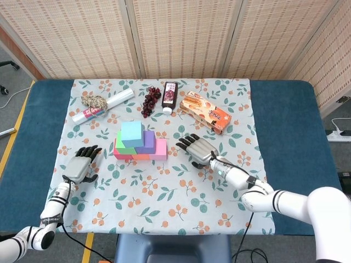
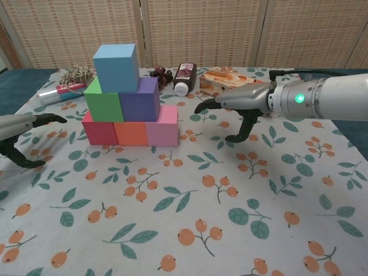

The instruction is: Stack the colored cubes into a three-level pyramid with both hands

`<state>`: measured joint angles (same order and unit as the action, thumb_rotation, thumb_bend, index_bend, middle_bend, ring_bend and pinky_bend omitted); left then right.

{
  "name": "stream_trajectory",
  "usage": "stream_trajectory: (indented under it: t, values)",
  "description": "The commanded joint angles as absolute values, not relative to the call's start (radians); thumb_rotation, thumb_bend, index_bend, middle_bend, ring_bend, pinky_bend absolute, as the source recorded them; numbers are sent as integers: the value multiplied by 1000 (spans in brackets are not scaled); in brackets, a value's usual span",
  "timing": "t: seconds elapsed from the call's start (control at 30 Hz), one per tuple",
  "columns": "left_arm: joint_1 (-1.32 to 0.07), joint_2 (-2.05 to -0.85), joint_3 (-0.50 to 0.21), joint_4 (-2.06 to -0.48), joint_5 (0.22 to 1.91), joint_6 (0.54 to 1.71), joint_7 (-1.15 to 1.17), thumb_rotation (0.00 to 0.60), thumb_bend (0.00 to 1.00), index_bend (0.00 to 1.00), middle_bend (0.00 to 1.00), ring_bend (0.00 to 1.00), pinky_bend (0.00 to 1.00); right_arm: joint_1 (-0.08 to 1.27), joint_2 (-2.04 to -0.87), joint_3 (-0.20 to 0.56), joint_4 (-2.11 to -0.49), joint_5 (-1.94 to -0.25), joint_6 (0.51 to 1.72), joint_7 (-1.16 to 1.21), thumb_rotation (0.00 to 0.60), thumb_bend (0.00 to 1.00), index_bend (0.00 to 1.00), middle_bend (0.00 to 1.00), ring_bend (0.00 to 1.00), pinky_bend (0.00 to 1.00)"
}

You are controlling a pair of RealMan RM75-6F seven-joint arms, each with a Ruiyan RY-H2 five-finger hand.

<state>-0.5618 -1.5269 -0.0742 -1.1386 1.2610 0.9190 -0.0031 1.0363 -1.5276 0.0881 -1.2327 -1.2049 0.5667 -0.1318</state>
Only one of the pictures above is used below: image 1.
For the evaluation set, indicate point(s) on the floral fruit print tablecloth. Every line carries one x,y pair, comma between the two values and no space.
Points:
192,219

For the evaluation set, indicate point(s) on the orange block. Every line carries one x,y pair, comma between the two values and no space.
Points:
141,157

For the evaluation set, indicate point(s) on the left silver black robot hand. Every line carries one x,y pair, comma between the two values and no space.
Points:
78,167

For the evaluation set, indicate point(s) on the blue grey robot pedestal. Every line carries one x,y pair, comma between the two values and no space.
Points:
172,246

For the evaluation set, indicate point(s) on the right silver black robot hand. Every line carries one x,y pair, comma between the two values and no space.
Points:
201,150

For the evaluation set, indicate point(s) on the light blue block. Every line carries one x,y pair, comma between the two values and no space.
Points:
132,134

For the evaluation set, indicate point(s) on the clear plastic wrap roll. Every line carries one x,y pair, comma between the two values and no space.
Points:
120,98

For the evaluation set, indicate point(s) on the magenta block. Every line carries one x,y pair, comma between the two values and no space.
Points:
122,156

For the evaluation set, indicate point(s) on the white power strip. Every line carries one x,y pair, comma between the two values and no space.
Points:
340,136

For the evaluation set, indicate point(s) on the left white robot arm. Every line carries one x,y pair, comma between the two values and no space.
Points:
41,219

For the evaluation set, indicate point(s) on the beige twine bundle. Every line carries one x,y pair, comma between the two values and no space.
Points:
94,102

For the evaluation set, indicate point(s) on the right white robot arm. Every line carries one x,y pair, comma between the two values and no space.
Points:
274,191

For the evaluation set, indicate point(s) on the dark red grape bunch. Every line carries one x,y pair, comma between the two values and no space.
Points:
150,102

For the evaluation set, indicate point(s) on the orange biscuit box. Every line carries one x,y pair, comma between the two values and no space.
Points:
205,112

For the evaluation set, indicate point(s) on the grey metal bar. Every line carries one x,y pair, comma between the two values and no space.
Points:
6,132

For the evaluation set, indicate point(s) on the dark grape juice bottle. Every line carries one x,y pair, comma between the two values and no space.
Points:
169,96

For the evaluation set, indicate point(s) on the purple block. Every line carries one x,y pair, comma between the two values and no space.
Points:
149,142

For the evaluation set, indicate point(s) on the pink block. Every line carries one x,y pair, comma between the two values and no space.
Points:
160,150

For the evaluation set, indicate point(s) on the green block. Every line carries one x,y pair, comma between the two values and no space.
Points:
122,148

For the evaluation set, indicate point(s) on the woven bamboo folding screen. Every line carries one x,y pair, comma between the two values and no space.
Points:
178,41

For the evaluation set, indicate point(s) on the black equipment box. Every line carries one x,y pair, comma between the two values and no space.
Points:
346,178

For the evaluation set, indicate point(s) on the black office chair base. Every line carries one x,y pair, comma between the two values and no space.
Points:
8,64

